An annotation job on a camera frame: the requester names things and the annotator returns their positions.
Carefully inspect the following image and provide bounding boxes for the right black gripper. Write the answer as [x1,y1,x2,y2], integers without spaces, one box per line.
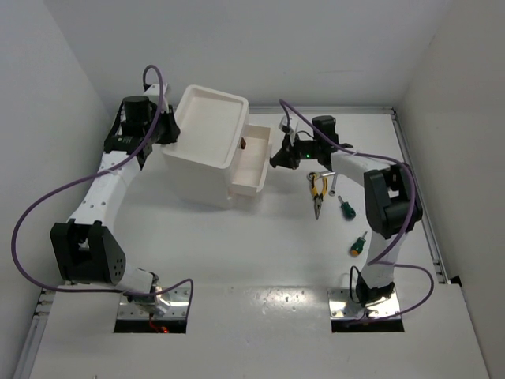
[271,131,322,171]

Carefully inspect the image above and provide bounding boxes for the white drawer cabinet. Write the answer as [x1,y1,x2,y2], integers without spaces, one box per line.
[160,85,249,209]

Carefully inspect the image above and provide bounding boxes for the all green screwdriver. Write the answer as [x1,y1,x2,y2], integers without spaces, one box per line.
[338,195,356,220]

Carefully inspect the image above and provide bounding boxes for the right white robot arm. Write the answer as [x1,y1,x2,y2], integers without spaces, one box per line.
[270,115,423,306]

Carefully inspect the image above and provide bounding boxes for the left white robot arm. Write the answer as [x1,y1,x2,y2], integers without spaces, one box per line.
[50,96,180,308]

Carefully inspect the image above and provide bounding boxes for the silver ratchet wrench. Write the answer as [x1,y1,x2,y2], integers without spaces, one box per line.
[309,171,335,179]

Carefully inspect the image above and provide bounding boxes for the silver combination wrench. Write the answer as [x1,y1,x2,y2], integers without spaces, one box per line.
[329,174,337,197]

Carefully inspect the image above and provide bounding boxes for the green orange screwdriver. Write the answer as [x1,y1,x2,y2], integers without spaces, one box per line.
[350,231,368,257]

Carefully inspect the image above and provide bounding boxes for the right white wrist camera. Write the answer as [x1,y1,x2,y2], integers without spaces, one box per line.
[279,116,298,145]

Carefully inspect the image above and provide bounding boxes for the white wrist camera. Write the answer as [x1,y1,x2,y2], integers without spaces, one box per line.
[143,84,171,106]
[279,116,298,145]

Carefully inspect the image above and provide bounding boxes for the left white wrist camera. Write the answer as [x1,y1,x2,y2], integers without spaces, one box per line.
[143,84,171,106]

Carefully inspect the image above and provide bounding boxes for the yellow handled pliers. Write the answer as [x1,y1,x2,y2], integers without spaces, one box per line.
[307,171,328,220]

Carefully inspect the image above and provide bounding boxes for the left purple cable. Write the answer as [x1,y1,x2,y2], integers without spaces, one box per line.
[10,65,194,294]

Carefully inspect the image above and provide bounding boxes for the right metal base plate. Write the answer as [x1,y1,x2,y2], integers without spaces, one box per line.
[327,288,401,321]

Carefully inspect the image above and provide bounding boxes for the metal base plate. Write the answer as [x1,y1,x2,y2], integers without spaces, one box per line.
[117,287,191,321]
[327,288,401,321]

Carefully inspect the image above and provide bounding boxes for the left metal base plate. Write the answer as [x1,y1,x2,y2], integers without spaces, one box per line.
[117,287,191,321]

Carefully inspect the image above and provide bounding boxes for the aluminium rail left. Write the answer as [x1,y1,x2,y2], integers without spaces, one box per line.
[13,290,55,379]

